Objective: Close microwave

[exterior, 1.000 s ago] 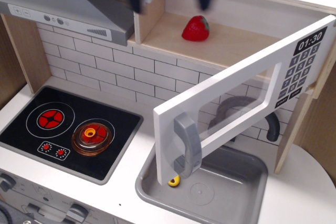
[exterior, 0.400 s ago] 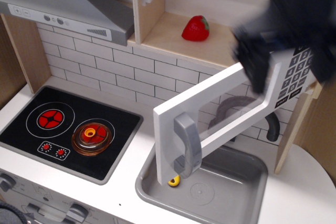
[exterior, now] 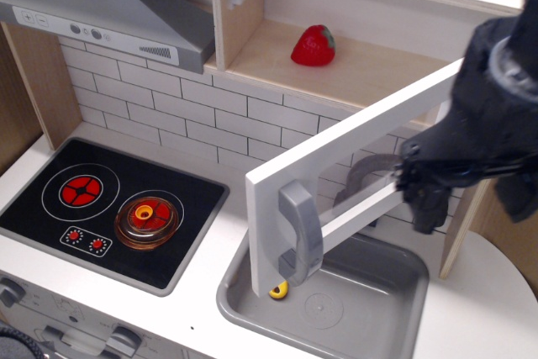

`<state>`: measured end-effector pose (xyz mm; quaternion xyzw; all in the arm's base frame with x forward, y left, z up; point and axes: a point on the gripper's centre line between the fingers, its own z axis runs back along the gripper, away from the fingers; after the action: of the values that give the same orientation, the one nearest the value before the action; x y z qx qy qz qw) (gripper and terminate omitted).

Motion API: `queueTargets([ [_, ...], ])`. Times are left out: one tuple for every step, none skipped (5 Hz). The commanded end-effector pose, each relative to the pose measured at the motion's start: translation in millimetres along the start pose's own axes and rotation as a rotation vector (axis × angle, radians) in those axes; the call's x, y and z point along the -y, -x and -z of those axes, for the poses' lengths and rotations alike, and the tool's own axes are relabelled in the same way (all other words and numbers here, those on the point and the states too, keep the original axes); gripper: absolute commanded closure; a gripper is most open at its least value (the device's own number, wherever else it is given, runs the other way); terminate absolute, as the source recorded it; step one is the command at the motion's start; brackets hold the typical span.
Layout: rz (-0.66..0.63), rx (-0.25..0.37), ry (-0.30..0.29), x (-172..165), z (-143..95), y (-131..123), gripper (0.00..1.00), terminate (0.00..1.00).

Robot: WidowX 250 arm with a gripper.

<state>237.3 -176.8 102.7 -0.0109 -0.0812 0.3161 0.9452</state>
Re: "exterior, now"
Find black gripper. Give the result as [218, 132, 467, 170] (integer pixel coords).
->
[397, 16, 537, 234]

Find white toy microwave door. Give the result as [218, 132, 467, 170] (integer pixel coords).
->
[245, 61, 462, 297]

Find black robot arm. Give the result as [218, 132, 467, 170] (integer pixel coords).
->
[397, 0, 537, 234]

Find wooden microwave cabinet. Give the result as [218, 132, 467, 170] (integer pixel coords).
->
[203, 0, 538, 280]

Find dark grey toy faucet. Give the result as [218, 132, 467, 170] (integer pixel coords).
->
[333, 154, 402, 208]

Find grey toy sink basin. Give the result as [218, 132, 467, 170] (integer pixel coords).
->
[217, 235, 429, 358]

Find red toy strawberry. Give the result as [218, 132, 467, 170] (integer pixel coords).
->
[291, 24, 335, 66]

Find amber glass pot lid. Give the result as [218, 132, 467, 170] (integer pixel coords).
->
[114, 196, 183, 251]

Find black toy stovetop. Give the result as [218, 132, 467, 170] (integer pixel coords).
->
[1, 138, 229, 296]

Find grey oven knob right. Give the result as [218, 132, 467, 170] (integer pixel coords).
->
[106, 325, 142, 357]

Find grey oven knob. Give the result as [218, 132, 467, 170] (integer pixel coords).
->
[0, 277, 26, 308]
[106, 325, 142, 357]

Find grey range hood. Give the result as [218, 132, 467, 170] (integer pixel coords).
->
[1, 0, 215, 73]

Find grey oven knob left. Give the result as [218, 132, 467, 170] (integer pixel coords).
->
[0, 277, 26, 308]

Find yellow handled toy knife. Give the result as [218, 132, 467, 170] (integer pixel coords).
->
[269, 281, 289, 300]

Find grey oven door handle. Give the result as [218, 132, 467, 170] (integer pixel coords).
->
[41, 325, 120, 359]

